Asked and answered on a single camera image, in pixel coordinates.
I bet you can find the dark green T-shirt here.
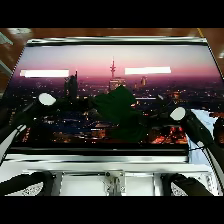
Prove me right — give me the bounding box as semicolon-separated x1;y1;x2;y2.
89;85;150;143

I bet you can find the silver frame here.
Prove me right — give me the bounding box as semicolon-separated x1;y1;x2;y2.
0;35;224;197

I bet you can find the light blue garment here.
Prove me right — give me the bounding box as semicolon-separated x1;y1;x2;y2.
187;108;221;165

